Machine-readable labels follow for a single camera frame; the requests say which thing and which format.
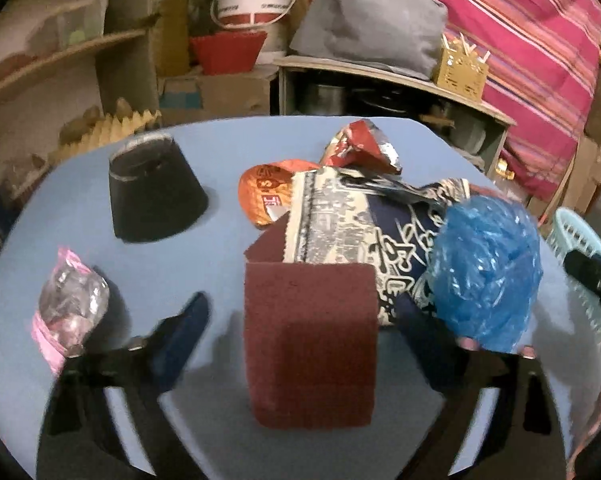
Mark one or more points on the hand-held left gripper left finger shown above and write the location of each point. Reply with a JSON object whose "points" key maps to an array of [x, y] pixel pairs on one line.
{"points": [[180, 335]]}

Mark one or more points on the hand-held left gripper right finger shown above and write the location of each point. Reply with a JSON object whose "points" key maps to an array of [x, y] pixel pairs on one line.
{"points": [[420, 340]]}

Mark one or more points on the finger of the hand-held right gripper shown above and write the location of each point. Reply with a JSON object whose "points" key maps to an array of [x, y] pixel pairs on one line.
{"points": [[590, 272]]}

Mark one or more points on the light blue plastic basket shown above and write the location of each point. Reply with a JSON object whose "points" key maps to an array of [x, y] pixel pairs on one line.
{"points": [[570, 232]]}

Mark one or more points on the blue plastic bag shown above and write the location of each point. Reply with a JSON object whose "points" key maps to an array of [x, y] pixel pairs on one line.
{"points": [[485, 270]]}

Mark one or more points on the maroon scouring pad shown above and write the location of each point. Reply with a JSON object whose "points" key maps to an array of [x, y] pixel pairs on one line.
{"points": [[310, 345]]}

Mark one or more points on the orange snack wrapper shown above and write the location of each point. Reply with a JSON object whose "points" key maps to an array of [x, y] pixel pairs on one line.
{"points": [[263, 190]]}

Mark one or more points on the brown cardboard boxes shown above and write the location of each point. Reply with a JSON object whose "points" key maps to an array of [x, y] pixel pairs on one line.
{"points": [[585, 160]]}

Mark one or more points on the pink clear plastic wrapper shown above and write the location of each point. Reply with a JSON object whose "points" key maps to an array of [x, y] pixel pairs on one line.
{"points": [[70, 300]]}

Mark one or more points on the black paper cup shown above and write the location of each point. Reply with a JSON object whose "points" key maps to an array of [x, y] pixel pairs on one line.
{"points": [[150, 195]]}

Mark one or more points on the navy patterned snack bag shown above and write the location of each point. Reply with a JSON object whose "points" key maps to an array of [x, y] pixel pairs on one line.
{"points": [[340, 220]]}

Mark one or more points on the red foil snack wrapper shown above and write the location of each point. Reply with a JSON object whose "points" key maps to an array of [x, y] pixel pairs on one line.
{"points": [[353, 142]]}

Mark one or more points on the yellow egg crate foam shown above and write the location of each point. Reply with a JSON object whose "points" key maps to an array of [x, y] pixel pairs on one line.
{"points": [[115, 130]]}

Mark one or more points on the pink striped blanket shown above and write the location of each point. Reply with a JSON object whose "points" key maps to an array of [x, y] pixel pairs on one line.
{"points": [[525, 60]]}

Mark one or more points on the yellow plastic basket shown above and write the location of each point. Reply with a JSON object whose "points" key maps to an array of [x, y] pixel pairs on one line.
{"points": [[460, 72]]}

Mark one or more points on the cardboard box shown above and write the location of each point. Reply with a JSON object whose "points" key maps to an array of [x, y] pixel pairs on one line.
{"points": [[220, 95]]}

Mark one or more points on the metal pot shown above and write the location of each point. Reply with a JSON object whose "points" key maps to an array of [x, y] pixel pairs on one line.
{"points": [[323, 100]]}

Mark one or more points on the wooden cabinet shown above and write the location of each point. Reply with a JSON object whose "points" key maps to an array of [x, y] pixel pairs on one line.
{"points": [[380, 75]]}

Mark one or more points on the wooden corner shelf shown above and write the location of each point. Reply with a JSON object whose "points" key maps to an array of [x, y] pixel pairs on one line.
{"points": [[115, 60]]}

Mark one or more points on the red plastic basket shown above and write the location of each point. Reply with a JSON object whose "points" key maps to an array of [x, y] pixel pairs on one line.
{"points": [[228, 52]]}

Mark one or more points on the grey fabric bag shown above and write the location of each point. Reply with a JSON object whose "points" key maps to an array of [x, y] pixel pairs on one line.
{"points": [[365, 25]]}

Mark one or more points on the clear plastic container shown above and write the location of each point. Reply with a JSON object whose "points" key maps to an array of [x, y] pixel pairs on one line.
{"points": [[70, 22]]}

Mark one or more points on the white plastic bucket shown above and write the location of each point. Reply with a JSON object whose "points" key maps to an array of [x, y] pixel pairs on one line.
{"points": [[253, 0]]}

